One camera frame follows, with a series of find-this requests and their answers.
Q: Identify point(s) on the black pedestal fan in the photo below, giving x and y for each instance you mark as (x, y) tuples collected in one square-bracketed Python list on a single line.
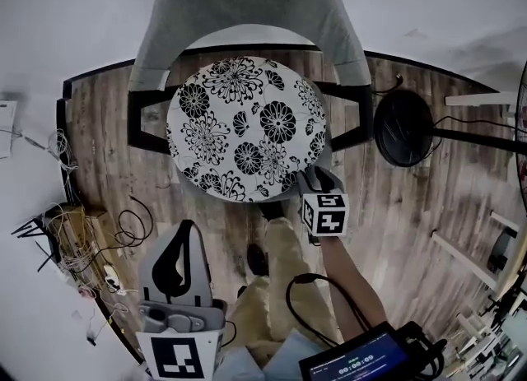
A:
[(403, 128)]

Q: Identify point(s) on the brown cardboard box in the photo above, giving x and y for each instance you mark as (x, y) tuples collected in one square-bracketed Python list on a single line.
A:
[(78, 239)]

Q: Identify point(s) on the person's black shoe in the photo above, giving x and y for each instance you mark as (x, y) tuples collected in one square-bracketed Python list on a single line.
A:
[(271, 210), (257, 260)]

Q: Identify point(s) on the black metal stand base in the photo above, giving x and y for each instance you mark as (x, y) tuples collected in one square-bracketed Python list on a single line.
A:
[(500, 254)]

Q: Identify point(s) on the black white floral round cushion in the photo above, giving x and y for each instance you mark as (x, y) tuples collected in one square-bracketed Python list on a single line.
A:
[(247, 128)]

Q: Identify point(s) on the black device mount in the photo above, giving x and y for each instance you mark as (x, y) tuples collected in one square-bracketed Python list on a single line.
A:
[(424, 348)]

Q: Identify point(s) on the person's beige trousers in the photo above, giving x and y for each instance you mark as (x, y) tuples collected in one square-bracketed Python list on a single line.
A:
[(284, 272)]

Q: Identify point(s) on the small black wall charger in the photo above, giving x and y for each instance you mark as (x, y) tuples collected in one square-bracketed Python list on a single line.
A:
[(91, 341)]

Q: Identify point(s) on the black tablet with timer screen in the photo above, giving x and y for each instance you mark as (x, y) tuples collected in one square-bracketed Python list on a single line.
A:
[(358, 361)]

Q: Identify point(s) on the white paper wall box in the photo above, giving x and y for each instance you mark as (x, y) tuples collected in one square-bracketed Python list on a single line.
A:
[(7, 128)]

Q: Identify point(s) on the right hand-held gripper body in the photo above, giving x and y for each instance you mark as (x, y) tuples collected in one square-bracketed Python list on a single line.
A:
[(327, 216)]

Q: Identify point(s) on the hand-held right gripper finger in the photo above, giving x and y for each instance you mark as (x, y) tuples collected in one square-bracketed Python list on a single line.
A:
[(334, 185), (305, 184)]

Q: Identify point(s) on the black router with antennas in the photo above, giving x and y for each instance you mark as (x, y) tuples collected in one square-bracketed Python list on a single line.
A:
[(41, 243)]

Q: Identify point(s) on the white power strip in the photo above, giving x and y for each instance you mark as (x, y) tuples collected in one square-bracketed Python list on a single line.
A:
[(112, 278)]

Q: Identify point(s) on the white cluttered rack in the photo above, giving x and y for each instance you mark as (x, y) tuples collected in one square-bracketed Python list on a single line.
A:
[(494, 338)]

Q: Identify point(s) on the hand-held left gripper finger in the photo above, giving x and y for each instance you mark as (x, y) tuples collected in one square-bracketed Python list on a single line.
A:
[(201, 280), (146, 284)]

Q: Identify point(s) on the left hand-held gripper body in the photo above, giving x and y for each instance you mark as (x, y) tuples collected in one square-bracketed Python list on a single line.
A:
[(177, 354)]

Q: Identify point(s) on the person's right forearm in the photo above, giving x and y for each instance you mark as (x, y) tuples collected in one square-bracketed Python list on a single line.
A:
[(350, 289)]

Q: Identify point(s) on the person's light blue shirt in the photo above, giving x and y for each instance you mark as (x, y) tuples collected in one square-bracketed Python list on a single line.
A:
[(284, 354)]

